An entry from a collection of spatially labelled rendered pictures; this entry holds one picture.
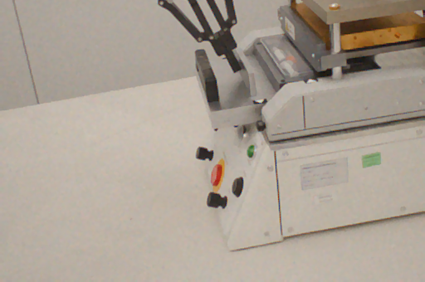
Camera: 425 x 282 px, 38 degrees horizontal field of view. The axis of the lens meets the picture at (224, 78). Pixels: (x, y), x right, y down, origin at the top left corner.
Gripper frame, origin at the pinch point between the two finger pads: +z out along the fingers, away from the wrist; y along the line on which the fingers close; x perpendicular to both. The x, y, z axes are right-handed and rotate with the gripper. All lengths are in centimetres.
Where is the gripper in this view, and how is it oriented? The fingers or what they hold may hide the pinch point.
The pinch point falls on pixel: (227, 51)
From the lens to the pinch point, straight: 103.1
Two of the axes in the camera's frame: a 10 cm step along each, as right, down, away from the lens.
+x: 1.4, 3.7, -9.2
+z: 4.3, 8.1, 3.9
